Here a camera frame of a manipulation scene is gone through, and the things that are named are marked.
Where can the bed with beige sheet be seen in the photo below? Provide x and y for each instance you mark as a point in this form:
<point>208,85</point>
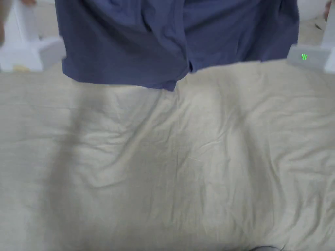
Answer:
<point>167,170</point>

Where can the dark blue shirt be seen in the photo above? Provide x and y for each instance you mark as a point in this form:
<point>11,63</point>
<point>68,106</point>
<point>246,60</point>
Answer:
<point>125,44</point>

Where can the person's left hand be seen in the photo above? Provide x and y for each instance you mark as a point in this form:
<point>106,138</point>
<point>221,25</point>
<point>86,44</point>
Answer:
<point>28,2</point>

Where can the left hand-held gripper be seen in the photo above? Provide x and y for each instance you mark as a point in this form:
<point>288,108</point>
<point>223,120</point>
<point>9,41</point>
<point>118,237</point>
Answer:
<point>23,49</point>

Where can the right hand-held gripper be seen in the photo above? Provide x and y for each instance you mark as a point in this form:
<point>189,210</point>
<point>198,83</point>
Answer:
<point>314,56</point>

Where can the person's right hand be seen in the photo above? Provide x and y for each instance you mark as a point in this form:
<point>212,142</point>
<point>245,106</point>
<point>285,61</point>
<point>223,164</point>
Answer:
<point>327,10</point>

